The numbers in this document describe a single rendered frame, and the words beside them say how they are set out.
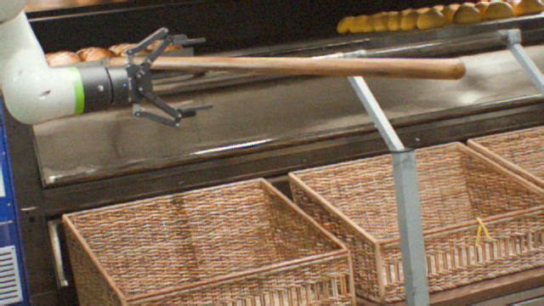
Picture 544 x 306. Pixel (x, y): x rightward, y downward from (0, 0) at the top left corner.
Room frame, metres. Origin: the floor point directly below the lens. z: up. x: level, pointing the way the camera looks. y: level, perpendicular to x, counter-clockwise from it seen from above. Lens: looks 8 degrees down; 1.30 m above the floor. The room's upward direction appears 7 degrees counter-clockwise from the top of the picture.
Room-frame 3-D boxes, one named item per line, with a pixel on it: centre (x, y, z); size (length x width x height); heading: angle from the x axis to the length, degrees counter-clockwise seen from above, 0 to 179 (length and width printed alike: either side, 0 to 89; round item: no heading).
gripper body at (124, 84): (2.14, 0.27, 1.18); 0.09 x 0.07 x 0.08; 114
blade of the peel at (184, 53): (3.32, 0.52, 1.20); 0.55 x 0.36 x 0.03; 114
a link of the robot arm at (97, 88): (2.12, 0.34, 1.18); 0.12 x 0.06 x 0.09; 24
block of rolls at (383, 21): (3.64, -0.61, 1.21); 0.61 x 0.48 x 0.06; 23
